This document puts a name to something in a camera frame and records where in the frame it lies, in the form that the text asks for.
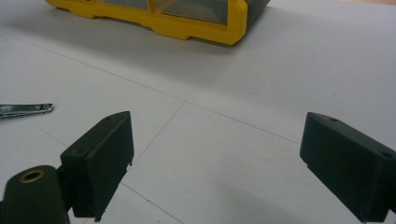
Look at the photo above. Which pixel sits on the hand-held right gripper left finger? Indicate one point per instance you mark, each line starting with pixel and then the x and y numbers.
pixel 102 161

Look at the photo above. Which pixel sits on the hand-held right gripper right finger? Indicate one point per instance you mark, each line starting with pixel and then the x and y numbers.
pixel 348 161

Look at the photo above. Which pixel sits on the yellow black drawer organizer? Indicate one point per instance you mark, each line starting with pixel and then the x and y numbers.
pixel 218 32

